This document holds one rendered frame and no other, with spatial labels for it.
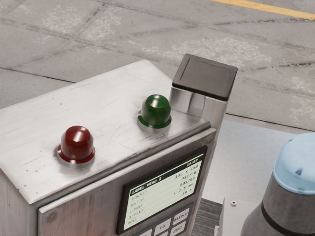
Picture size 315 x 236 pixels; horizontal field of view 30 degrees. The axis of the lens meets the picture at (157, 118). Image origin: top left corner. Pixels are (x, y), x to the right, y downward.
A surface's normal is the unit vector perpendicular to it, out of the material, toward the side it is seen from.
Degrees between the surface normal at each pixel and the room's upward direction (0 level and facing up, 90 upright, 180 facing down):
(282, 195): 89
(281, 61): 0
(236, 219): 2
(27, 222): 90
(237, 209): 2
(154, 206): 90
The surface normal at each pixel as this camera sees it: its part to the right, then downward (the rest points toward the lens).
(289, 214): -0.49, 0.49
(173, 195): 0.63, 0.57
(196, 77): 0.14, -0.75
